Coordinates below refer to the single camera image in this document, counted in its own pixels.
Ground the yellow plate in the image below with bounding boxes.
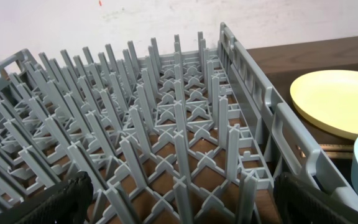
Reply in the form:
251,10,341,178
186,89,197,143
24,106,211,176
290,70,358,140

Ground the brown serving tray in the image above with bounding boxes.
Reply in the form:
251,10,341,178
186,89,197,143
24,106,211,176
264,60,358,200

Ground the wooden chopstick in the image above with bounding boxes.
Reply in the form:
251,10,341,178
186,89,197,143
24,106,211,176
320,144,354,152
324,151,354,160

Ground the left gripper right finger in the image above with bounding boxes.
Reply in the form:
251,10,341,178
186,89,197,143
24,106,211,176
273,172,358,224

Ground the grey plastic dish rack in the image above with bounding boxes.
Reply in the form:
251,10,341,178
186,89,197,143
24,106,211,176
0,24,358,223

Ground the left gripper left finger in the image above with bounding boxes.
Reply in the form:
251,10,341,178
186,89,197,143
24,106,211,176
0,171,93,224

